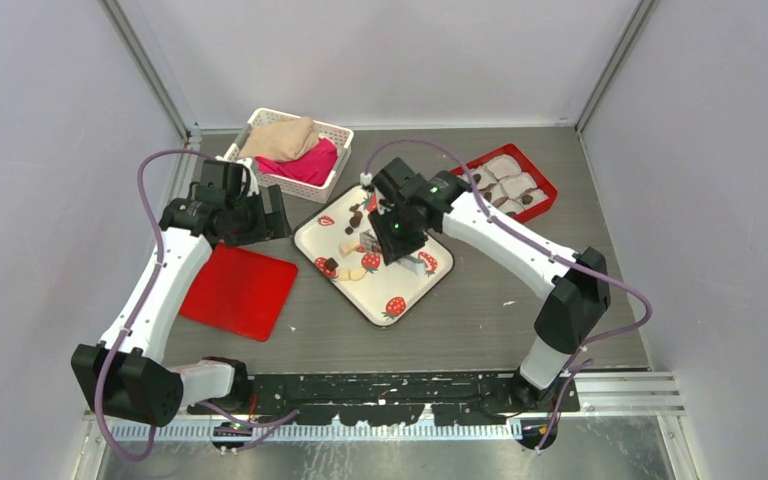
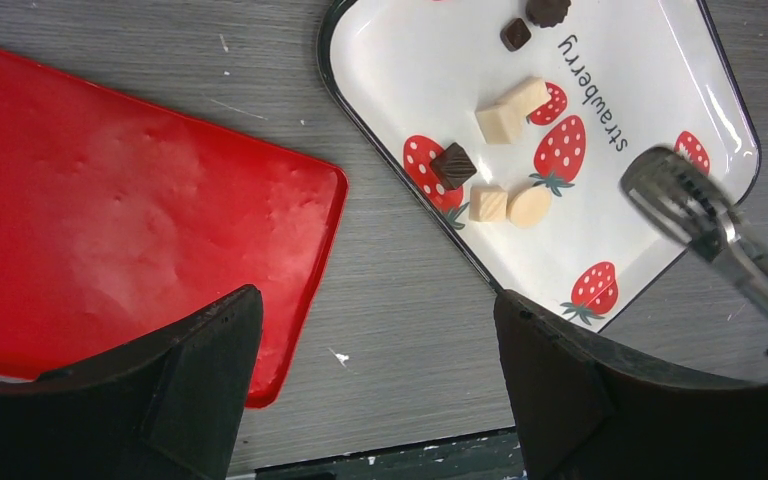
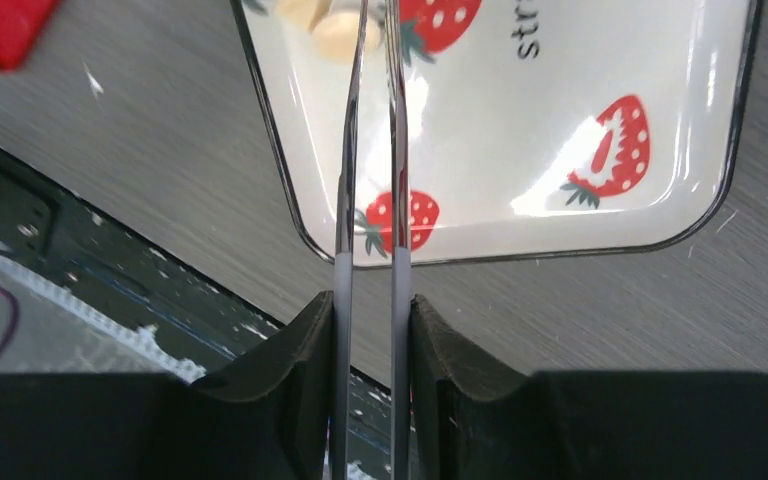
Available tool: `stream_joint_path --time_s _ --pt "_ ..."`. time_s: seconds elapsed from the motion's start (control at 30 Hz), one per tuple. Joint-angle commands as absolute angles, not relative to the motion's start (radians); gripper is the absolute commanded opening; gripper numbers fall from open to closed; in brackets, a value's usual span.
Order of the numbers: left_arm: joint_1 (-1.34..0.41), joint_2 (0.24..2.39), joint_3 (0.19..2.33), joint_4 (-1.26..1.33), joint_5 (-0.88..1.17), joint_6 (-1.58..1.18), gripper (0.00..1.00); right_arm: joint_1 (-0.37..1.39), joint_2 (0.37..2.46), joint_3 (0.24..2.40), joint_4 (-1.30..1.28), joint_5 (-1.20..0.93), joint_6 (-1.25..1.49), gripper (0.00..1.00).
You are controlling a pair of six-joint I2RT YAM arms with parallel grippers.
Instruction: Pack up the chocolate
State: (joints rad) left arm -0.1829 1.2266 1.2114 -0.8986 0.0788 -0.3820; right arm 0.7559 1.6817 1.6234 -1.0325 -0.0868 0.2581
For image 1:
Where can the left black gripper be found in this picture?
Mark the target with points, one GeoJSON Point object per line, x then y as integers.
{"type": "Point", "coordinates": [269, 226]}

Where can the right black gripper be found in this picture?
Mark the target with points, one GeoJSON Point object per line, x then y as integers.
{"type": "Point", "coordinates": [394, 248]}

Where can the white oval chocolate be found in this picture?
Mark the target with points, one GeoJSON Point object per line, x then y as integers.
{"type": "Point", "coordinates": [357, 274]}

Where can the red box lid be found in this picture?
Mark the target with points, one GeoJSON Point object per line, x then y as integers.
{"type": "Point", "coordinates": [240, 291]}

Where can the red chocolate box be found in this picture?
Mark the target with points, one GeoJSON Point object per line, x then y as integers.
{"type": "Point", "coordinates": [492, 193]}

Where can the metal tongs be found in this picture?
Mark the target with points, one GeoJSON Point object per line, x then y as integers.
{"type": "Point", "coordinates": [368, 243]}

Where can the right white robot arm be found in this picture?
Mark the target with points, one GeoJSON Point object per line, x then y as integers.
{"type": "Point", "coordinates": [571, 285]}

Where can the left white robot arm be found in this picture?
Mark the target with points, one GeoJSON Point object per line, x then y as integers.
{"type": "Point", "coordinates": [124, 375]}

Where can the strawberry print white tray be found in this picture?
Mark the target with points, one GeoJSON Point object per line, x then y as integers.
{"type": "Point", "coordinates": [387, 292]}

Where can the beige cloth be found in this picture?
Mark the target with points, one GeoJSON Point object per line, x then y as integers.
{"type": "Point", "coordinates": [281, 141]}

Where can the magenta cloth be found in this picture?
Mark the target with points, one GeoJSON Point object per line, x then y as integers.
{"type": "Point", "coordinates": [313, 168]}

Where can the white plastic basket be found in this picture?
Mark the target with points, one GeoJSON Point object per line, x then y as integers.
{"type": "Point", "coordinates": [341, 137]}

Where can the white paper cup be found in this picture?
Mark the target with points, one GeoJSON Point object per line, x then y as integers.
{"type": "Point", "coordinates": [517, 186]}
{"type": "Point", "coordinates": [503, 166]}

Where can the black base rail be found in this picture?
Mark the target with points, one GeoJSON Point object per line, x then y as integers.
{"type": "Point", "coordinates": [461, 398]}

